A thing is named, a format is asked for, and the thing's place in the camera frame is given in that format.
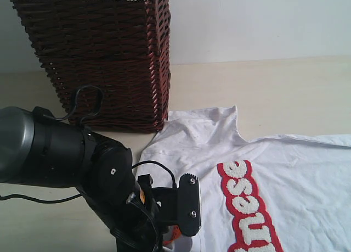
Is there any brown wicker basket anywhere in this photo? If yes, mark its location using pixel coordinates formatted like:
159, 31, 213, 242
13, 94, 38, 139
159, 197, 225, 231
11, 0, 171, 133

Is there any white t-shirt red lettering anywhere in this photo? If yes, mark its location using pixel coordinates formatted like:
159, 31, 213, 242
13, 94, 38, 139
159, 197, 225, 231
136, 107, 350, 251

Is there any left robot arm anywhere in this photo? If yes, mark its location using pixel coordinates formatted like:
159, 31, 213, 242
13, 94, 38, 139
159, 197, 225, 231
1, 107, 158, 251

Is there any orange clothing tag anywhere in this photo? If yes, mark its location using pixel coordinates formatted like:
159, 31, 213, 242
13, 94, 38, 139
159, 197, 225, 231
163, 225, 182, 245

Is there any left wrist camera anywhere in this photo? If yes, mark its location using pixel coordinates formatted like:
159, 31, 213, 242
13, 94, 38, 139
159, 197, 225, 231
138, 173, 201, 237

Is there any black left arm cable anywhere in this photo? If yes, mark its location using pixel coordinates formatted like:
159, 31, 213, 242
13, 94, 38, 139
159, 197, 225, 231
0, 86, 176, 252

